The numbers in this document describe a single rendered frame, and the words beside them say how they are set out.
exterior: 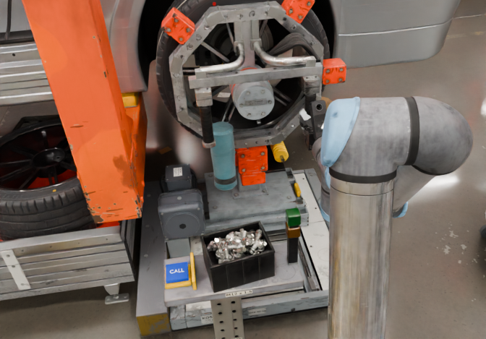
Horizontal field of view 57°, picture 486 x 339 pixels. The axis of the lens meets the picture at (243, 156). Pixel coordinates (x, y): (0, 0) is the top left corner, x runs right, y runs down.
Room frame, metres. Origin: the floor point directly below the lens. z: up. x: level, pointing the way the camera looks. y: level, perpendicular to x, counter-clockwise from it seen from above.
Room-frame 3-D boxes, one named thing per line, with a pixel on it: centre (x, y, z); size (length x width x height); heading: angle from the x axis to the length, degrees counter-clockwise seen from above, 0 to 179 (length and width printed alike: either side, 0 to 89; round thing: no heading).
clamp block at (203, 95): (1.27, 0.11, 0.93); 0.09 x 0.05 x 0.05; 6
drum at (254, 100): (1.42, -0.04, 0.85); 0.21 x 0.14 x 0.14; 6
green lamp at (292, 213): (0.99, -0.14, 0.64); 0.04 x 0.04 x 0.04; 6
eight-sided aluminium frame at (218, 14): (1.50, -0.03, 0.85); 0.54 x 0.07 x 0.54; 96
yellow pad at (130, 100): (1.73, 0.50, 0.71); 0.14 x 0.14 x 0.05; 6
